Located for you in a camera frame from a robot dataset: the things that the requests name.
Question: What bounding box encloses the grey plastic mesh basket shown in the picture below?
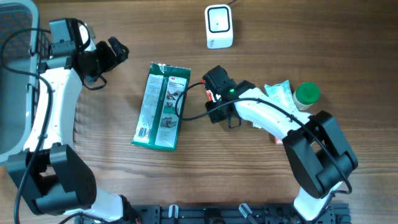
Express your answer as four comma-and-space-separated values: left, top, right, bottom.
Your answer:
1, 0, 50, 166

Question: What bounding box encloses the white barcode scanner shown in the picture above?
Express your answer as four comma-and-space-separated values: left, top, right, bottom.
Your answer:
204, 4, 233, 49

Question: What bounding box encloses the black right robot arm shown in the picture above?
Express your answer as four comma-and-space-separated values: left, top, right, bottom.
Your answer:
205, 79, 358, 222

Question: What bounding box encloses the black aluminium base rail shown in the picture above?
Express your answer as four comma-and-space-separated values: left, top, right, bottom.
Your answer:
73, 202, 352, 224

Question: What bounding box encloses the mint green wipes pack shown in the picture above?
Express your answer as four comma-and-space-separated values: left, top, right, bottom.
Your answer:
264, 80, 298, 111

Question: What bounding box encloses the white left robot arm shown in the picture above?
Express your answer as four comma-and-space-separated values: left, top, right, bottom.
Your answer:
7, 37, 141, 223

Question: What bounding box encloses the green 3M gloves pack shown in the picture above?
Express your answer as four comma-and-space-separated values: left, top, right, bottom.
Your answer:
131, 63, 191, 151

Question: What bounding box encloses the green Axe Brand box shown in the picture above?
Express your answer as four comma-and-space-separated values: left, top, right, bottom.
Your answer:
252, 123, 262, 129

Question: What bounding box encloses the green lid jar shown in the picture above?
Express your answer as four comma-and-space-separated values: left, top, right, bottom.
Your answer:
292, 82, 321, 111

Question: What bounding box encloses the red Nescafe sachet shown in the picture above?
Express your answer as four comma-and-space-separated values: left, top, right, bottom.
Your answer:
201, 79, 216, 102

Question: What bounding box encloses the orange Kleenex tissue pack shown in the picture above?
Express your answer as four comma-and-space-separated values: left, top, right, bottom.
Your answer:
274, 137, 283, 145

